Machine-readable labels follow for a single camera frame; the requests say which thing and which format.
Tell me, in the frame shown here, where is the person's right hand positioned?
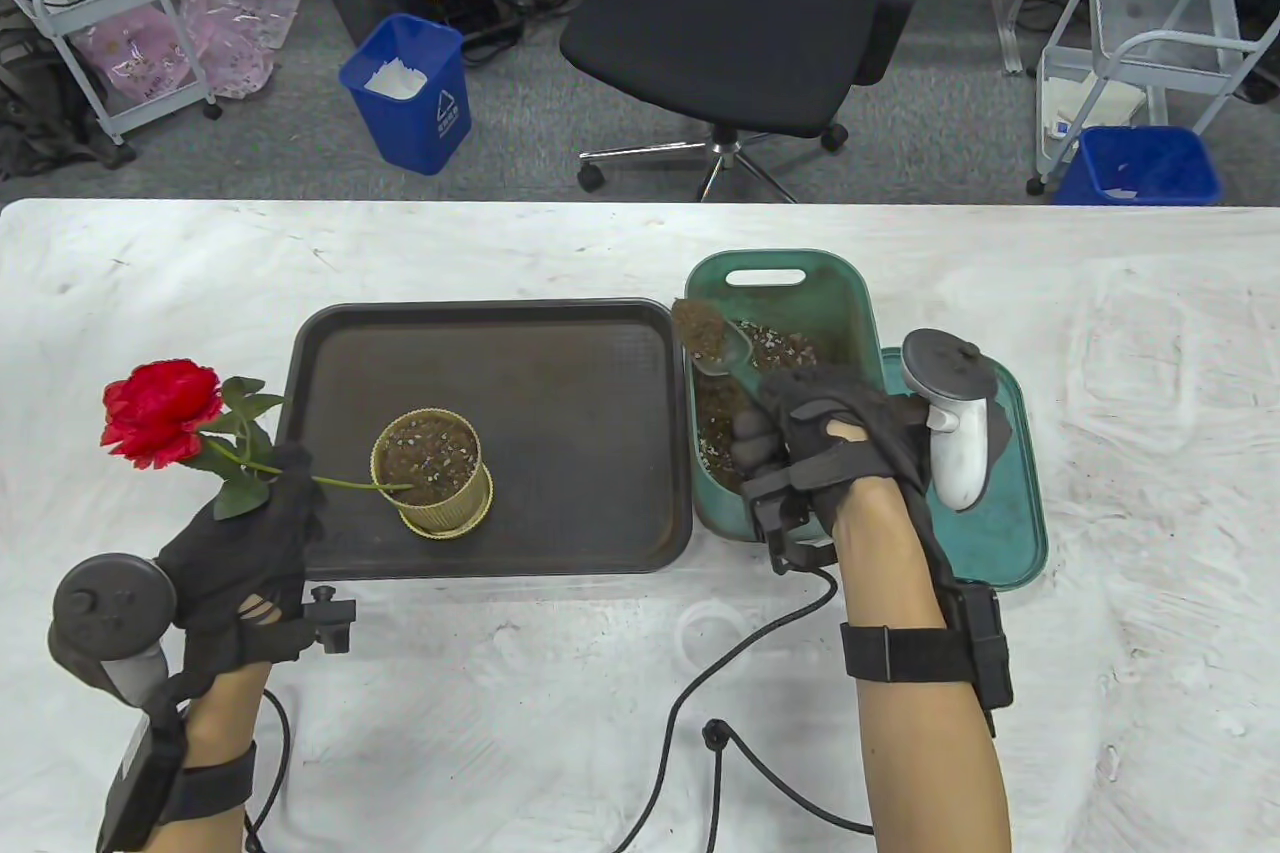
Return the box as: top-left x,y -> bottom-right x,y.
730,368 -> 963,586

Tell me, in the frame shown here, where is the person's left hand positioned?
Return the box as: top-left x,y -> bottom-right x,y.
153,443 -> 326,702

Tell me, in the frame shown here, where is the green garden trowel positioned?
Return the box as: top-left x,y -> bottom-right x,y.
672,298 -> 766,399

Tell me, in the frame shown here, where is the red artificial rose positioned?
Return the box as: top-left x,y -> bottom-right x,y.
100,359 -> 416,522

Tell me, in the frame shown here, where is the teal plastic bin lid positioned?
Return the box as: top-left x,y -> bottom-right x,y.
878,348 -> 1049,592

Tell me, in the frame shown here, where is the person's right forearm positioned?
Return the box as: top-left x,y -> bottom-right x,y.
830,476 -> 1013,853

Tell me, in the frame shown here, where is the teal plastic storage bin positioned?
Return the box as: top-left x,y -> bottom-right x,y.
685,251 -> 883,544

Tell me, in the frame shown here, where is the dark grey handheld controller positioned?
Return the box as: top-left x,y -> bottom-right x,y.
47,555 -> 178,706

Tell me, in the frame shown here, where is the gold ribbed flower pot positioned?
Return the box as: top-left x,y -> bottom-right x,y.
370,410 -> 495,539

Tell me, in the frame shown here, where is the dark brown plastic tray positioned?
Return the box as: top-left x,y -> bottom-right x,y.
265,298 -> 696,582

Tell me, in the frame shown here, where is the plain blue waste bin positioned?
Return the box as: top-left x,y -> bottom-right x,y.
1055,125 -> 1223,206

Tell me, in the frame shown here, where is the black office chair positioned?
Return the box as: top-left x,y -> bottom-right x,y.
540,0 -> 946,202

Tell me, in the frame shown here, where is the blue bin with white symbol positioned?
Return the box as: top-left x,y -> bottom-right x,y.
339,13 -> 473,176

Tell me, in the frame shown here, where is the dark backpack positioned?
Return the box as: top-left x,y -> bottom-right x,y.
0,8 -> 136,179

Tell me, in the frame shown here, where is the white crumpled paper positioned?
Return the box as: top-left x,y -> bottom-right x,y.
362,58 -> 431,99

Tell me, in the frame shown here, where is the pink plastic bag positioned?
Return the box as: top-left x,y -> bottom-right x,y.
75,3 -> 191,104
178,0 -> 303,99

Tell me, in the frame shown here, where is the black mount bracket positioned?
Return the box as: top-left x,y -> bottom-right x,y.
305,585 -> 358,656
742,471 -> 839,576

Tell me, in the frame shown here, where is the white handled grey controller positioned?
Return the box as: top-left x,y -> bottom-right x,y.
902,330 -> 1016,512

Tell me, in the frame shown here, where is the black cable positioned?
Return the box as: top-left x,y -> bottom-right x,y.
245,691 -> 291,853
612,565 -> 876,853

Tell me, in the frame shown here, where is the black wrist strap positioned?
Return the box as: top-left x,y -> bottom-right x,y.
160,741 -> 259,826
840,623 -> 986,686

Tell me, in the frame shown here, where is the grey wrist camera with label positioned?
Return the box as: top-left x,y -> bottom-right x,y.
95,718 -> 188,853

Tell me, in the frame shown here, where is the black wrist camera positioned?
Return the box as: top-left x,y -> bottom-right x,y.
958,583 -> 1014,739

